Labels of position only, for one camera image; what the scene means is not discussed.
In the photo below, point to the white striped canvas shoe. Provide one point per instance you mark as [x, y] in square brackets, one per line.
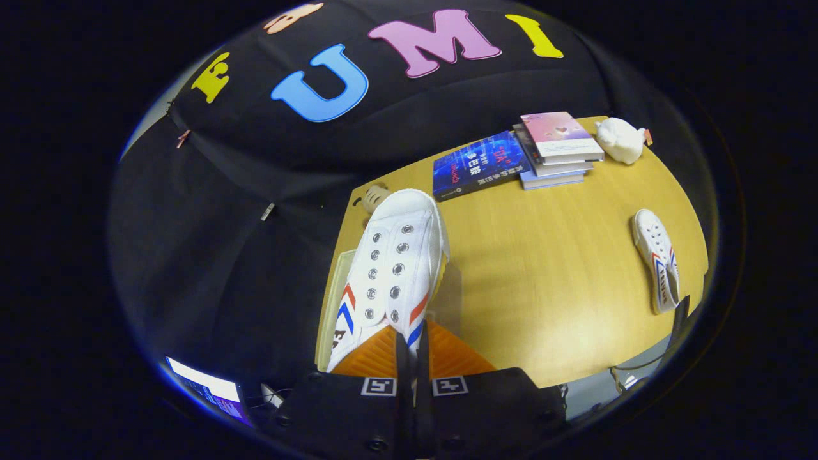
[396, 255]
[658, 262]

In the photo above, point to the grey book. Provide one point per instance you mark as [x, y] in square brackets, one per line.
[553, 169]

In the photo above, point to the white plush toy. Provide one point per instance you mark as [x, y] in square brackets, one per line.
[620, 140]

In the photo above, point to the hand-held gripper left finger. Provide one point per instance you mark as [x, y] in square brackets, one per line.
[358, 415]

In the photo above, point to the lit computer monitor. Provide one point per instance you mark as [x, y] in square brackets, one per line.
[204, 383]

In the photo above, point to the dark blue book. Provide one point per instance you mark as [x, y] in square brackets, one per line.
[479, 165]

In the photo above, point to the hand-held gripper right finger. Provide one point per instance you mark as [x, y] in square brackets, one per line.
[486, 409]

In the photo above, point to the small white device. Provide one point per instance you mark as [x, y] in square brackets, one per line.
[271, 395]

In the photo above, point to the copper clip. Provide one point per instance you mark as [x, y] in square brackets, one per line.
[183, 137]

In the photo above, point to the pale blue book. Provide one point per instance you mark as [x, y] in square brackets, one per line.
[549, 181]

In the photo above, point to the brown fabric storage box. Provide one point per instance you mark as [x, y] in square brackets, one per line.
[329, 306]

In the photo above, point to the tan plush dog toy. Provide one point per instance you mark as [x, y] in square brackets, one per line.
[374, 198]

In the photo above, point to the silver clip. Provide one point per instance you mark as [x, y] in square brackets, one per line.
[267, 211]

